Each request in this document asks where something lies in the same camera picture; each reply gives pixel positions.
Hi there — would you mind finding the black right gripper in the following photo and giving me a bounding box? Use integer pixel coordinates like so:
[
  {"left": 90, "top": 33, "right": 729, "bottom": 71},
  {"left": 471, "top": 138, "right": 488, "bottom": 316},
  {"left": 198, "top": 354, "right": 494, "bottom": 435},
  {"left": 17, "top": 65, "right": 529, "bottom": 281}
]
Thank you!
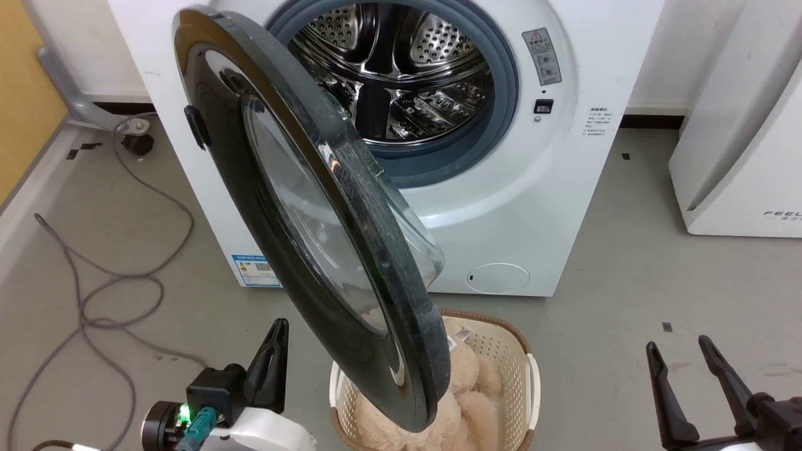
[{"left": 646, "top": 334, "right": 802, "bottom": 451}]

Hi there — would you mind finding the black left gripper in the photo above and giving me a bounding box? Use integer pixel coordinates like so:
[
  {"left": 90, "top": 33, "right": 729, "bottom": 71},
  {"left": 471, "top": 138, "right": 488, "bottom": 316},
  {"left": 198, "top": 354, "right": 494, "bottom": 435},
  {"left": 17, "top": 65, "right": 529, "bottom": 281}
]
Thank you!
[{"left": 186, "top": 318, "right": 290, "bottom": 428}]

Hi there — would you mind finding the black round glass washer door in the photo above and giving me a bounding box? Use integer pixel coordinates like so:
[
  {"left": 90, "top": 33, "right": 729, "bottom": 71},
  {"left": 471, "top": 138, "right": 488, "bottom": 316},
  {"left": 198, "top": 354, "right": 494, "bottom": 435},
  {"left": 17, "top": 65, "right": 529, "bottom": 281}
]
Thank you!
[{"left": 172, "top": 6, "right": 452, "bottom": 433}]

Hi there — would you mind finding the white front-load washing machine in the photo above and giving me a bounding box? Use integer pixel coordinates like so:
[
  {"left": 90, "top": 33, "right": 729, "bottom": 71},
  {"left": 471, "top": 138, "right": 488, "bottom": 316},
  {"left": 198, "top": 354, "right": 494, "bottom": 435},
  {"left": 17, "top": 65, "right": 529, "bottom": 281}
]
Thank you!
[{"left": 108, "top": 0, "right": 666, "bottom": 298}]

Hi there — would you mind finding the grey rubber door gasket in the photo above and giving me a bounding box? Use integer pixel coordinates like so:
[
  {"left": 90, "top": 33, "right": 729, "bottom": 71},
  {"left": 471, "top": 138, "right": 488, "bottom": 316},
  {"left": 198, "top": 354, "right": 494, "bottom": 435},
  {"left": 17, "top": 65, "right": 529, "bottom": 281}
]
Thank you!
[{"left": 266, "top": 0, "right": 521, "bottom": 190}]

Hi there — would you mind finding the blue energy label sticker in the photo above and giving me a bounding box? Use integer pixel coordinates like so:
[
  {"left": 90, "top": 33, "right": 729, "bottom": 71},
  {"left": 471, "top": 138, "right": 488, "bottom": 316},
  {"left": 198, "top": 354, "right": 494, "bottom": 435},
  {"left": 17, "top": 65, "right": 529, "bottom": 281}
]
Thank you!
[{"left": 231, "top": 254, "right": 282, "bottom": 288}]

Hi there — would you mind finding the beige perforated laundry basket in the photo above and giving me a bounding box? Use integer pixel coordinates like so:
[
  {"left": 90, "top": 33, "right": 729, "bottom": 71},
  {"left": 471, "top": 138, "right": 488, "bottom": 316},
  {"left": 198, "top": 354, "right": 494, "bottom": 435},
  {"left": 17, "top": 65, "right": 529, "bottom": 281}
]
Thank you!
[{"left": 329, "top": 308, "right": 541, "bottom": 451}]

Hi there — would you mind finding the beige plush teddy bear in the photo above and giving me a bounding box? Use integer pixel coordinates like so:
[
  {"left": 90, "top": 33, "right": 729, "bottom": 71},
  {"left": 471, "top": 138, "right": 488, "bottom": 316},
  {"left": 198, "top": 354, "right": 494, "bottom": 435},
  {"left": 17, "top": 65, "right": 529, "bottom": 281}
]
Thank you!
[{"left": 353, "top": 318, "right": 504, "bottom": 451}]

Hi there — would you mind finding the round white filter cover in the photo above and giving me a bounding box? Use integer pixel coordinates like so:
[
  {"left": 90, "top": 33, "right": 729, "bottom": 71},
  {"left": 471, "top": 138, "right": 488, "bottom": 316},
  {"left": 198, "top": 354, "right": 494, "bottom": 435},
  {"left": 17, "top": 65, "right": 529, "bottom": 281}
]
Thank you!
[{"left": 466, "top": 262, "right": 531, "bottom": 294}]

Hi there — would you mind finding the white appliance with lettering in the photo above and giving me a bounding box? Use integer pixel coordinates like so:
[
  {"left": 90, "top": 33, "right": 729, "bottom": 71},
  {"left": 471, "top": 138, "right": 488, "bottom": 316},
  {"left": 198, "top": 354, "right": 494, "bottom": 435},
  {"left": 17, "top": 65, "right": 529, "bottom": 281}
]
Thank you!
[{"left": 668, "top": 0, "right": 802, "bottom": 239}]

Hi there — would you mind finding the small text instruction sticker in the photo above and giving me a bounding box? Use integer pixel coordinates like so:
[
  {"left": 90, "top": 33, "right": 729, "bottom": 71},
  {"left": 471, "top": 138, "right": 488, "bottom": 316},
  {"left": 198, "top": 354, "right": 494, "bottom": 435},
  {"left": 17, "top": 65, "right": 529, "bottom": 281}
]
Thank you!
[{"left": 585, "top": 106, "right": 610, "bottom": 138}]

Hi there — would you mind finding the stainless steel washer drum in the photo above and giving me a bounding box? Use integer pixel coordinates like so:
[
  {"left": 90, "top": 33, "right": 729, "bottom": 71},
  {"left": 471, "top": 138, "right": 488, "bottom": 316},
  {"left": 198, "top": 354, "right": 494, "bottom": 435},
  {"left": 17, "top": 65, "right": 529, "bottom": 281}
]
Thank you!
[{"left": 287, "top": 0, "right": 497, "bottom": 146}]

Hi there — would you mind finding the grey warning sticker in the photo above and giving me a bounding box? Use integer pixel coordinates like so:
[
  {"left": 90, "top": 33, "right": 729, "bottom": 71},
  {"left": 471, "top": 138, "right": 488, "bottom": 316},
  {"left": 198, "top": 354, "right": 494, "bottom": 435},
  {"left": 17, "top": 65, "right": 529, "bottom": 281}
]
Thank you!
[{"left": 522, "top": 27, "right": 563, "bottom": 86}]

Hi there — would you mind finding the thin grey floor cable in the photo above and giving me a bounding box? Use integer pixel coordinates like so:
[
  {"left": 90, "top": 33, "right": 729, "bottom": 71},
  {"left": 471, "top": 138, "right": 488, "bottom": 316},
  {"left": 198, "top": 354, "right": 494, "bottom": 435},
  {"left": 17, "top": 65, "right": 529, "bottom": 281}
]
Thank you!
[{"left": 5, "top": 115, "right": 209, "bottom": 451}]

